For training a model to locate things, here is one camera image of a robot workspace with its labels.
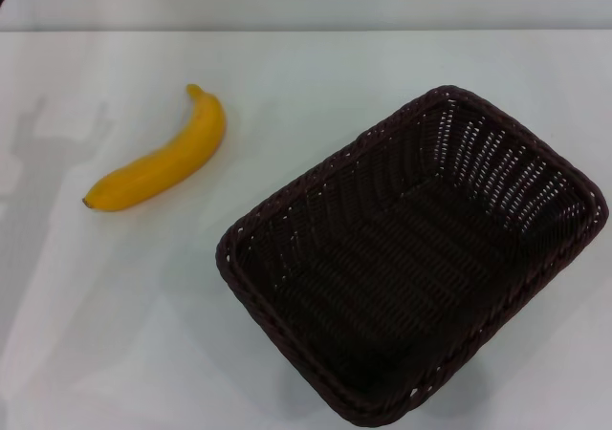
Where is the yellow banana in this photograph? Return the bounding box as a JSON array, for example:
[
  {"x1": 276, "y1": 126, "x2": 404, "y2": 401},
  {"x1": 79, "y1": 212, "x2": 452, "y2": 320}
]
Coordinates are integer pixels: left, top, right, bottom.
[{"x1": 81, "y1": 83, "x2": 228, "y2": 212}]

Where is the dark brown woven basket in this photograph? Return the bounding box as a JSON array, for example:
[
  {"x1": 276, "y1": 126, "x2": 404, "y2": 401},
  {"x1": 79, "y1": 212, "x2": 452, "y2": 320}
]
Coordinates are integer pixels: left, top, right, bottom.
[{"x1": 214, "y1": 84, "x2": 606, "y2": 425}]

